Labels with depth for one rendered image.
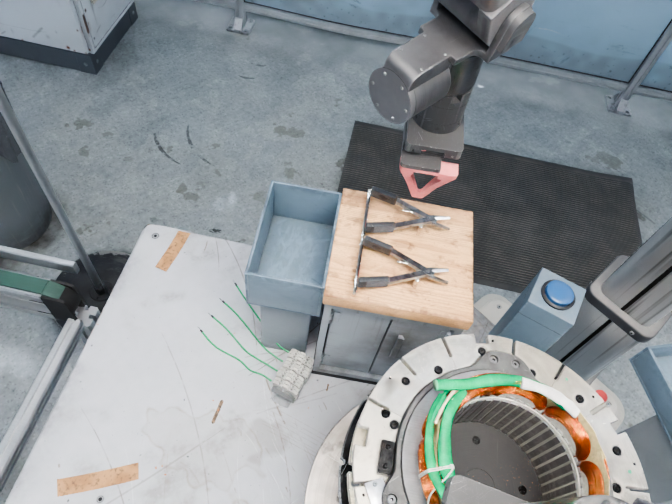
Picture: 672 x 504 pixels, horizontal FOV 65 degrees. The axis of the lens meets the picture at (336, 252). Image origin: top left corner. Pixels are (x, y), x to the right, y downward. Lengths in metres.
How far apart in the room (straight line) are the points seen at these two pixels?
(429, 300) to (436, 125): 0.23
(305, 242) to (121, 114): 1.82
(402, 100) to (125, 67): 2.36
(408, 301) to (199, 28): 2.48
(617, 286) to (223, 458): 0.70
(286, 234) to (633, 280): 0.57
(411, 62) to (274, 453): 0.64
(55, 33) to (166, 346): 1.96
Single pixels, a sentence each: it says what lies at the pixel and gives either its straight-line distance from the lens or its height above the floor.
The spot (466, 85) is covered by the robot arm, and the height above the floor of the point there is 1.33.
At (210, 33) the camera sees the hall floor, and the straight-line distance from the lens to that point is 2.98.
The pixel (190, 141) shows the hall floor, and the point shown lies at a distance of 2.39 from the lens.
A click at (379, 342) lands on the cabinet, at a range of 0.81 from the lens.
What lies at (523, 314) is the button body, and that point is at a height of 1.00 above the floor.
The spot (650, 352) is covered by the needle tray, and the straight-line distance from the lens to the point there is 0.82.
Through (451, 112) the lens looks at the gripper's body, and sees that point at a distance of 0.60.
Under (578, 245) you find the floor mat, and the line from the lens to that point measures 2.36.
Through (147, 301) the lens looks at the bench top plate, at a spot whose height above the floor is 0.78.
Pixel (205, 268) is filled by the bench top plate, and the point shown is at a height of 0.78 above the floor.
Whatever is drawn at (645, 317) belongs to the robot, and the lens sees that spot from 1.02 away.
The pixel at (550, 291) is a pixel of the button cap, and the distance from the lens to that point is 0.82.
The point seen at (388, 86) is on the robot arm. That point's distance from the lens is 0.53.
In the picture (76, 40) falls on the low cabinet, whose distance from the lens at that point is 2.69.
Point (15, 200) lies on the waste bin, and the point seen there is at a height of 0.24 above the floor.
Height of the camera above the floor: 1.66
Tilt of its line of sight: 56 degrees down
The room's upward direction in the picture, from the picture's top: 11 degrees clockwise
